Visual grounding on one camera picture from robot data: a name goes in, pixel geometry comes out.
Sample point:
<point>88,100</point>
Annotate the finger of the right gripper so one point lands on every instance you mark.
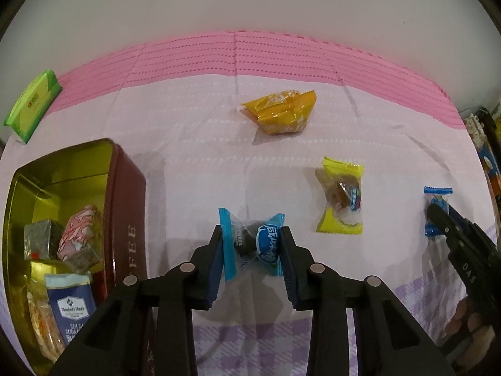
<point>443,222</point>

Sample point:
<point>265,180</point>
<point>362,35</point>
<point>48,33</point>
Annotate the blue soda crackers packet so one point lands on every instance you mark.
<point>71,300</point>

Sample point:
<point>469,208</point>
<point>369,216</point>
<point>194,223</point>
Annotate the pink white cake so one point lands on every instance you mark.
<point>84,228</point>

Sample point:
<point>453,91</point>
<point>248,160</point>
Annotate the yellow clear candy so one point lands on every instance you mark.
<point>341,183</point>

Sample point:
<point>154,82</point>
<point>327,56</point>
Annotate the gold toffee tin box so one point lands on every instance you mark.
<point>56,186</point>

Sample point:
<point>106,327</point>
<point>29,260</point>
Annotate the stack of books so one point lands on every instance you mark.
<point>481,128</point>

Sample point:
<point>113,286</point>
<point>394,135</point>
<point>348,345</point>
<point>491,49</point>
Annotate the green tissue pack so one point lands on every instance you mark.
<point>32,105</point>

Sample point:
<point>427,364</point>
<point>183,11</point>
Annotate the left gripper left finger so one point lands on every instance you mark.
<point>148,322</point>

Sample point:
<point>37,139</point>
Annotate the clear bag of biscuits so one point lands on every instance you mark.
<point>43,322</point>

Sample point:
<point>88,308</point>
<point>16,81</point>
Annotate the pink purple checked tablecloth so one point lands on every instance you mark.
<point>175,109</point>

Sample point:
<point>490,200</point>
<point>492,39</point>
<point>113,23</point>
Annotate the person's right hand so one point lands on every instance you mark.
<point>475,334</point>

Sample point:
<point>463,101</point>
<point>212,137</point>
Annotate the yellow orange snack packet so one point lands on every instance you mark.
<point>285,112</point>

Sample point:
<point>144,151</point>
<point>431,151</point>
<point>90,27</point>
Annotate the grey seaweed snack packet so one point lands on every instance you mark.
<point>41,240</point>

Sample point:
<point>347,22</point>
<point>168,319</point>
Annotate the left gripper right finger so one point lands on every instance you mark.
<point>389,340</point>

